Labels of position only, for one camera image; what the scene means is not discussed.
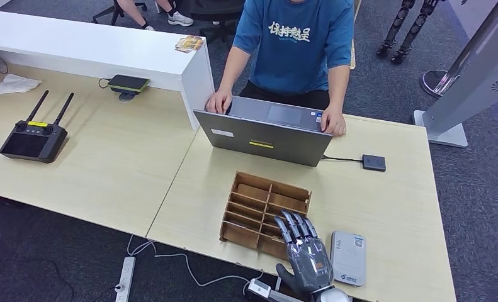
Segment black remote controller with antennas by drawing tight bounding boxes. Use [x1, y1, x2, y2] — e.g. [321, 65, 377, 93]
[0, 89, 75, 164]

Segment person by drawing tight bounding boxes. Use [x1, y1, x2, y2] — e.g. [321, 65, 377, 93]
[205, 0, 356, 138]
[115, 0, 195, 32]

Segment white counter shelf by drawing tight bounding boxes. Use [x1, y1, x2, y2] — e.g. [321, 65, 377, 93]
[0, 9, 215, 131]

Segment white card reader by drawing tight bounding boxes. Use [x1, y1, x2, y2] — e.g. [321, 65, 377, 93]
[330, 230, 367, 288]

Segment white tissue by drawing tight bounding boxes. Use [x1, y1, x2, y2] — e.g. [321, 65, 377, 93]
[0, 74, 43, 96]

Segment white power cable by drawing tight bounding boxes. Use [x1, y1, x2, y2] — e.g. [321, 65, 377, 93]
[126, 234, 264, 302]

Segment brown yellow ID card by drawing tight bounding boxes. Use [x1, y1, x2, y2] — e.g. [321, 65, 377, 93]
[181, 35, 205, 52]

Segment black robot leg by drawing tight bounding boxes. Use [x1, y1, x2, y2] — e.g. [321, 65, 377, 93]
[375, 0, 416, 58]
[390, 0, 439, 65]

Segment black phone green edge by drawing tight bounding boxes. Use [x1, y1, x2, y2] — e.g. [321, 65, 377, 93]
[106, 74, 150, 93]

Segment grey laptop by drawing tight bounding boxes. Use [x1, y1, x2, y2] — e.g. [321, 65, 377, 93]
[193, 96, 333, 168]

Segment black square card reader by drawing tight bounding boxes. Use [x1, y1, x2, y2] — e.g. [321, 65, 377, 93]
[361, 154, 387, 172]

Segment black USB cable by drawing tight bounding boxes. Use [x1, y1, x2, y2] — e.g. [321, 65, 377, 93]
[320, 154, 363, 163]

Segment person's left hand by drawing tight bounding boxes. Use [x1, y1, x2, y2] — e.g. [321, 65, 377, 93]
[319, 106, 348, 138]

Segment person's right hand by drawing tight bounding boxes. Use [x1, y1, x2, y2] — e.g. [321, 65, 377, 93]
[205, 89, 233, 115]

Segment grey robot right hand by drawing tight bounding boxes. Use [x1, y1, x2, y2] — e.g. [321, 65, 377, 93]
[274, 210, 336, 294]

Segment black floor cable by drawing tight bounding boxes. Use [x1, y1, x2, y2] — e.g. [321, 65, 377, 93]
[44, 258, 120, 302]

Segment grey kiosk stand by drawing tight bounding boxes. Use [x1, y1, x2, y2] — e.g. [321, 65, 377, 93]
[412, 0, 498, 148]

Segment chrome pole stand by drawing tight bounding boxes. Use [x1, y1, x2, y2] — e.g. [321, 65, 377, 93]
[419, 0, 498, 99]

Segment white power strip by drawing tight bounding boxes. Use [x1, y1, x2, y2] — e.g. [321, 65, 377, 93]
[115, 256, 137, 302]

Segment wooden compartment organiser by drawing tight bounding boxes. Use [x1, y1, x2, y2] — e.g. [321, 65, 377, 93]
[218, 171, 312, 262]

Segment black office chair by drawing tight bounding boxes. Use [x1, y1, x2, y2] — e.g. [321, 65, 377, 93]
[91, 0, 148, 26]
[176, 0, 246, 45]

